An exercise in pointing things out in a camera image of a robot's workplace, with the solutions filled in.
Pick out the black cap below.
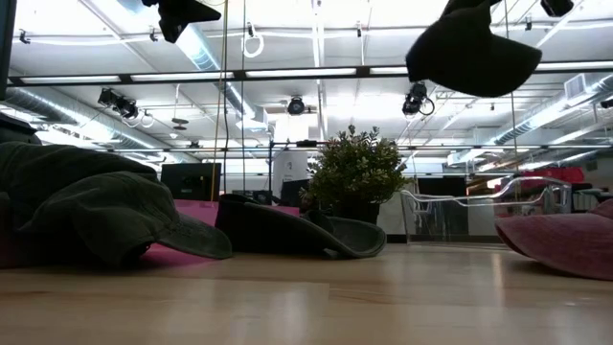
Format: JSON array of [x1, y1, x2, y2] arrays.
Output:
[[405, 0, 543, 99]]

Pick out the black plant pot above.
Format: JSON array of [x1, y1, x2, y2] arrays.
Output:
[[329, 200, 382, 225]]

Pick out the black computer monitor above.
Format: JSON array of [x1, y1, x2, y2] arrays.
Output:
[[160, 162, 222, 202]]

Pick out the olive green cap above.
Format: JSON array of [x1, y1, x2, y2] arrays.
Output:
[[0, 141, 234, 267]]

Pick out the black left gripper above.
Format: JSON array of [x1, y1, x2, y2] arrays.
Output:
[[141, 0, 222, 44]]

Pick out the pink hat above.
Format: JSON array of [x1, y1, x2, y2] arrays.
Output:
[[494, 198, 613, 282]]

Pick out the red storage boxes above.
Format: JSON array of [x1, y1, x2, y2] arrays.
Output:
[[521, 166, 586, 191]]

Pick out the white pillar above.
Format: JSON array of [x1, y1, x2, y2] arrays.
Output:
[[272, 150, 309, 197]]

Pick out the black table frame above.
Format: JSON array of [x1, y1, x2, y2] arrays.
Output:
[[0, 0, 18, 101]]

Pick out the clear acrylic bin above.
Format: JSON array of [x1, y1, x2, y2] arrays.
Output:
[[399, 175, 574, 244]]

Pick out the artificial green plant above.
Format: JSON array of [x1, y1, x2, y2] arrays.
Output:
[[300, 125, 408, 208]]

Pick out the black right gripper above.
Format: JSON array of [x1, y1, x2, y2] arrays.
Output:
[[540, 0, 575, 18]]

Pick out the overhead frame beam with lights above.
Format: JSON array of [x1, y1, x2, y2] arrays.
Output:
[[7, 64, 613, 87]]

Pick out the pink plastic bin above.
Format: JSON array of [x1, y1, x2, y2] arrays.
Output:
[[138, 199, 301, 268]]

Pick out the white cable loop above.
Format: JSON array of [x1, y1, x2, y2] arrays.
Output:
[[240, 21, 265, 59]]

